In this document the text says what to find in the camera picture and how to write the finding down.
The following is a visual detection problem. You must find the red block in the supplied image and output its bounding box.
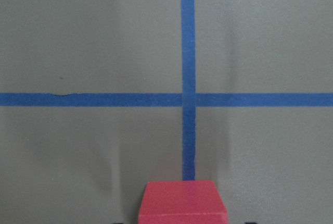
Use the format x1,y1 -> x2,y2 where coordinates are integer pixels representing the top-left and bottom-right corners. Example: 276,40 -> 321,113
138,180 -> 229,224

